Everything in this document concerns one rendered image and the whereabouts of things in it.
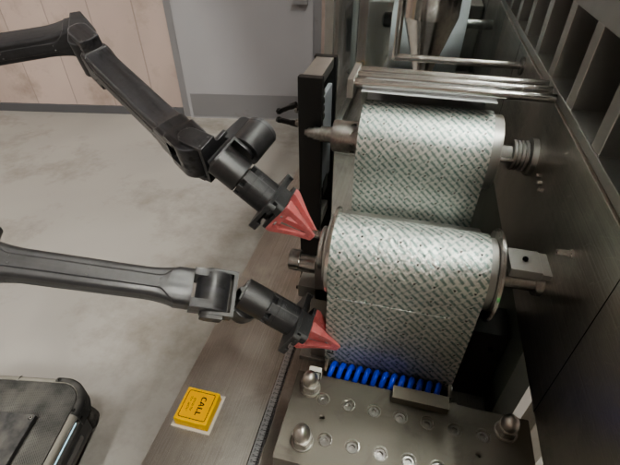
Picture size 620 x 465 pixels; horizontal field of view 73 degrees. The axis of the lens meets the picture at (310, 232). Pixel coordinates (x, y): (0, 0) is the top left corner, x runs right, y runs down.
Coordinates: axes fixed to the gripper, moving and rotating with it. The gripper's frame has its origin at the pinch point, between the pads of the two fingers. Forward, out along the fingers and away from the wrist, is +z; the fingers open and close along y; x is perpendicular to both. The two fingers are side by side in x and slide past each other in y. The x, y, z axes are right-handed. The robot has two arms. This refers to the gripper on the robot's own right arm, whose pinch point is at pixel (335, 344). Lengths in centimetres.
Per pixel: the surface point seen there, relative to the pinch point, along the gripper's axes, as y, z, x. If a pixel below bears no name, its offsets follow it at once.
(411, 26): -74, -15, 35
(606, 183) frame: -3.2, 8.3, 47.9
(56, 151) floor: -215, -190, -233
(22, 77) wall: -286, -276, -243
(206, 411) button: 10.6, -12.9, -24.4
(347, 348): 0.3, 2.0, 1.2
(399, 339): 0.3, 6.9, 10.0
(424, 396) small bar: 4.9, 15.7, 6.0
